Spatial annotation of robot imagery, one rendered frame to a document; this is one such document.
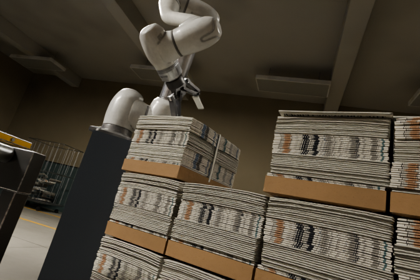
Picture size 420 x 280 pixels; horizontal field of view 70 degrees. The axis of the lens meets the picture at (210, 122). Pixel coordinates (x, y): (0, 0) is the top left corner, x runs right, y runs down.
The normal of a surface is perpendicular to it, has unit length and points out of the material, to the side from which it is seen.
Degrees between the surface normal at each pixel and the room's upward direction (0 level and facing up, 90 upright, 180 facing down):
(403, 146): 90
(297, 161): 90
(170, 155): 90
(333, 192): 93
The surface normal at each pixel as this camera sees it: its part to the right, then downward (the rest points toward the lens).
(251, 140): -0.25, -0.36
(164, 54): 0.10, 0.58
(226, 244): -0.52, -0.38
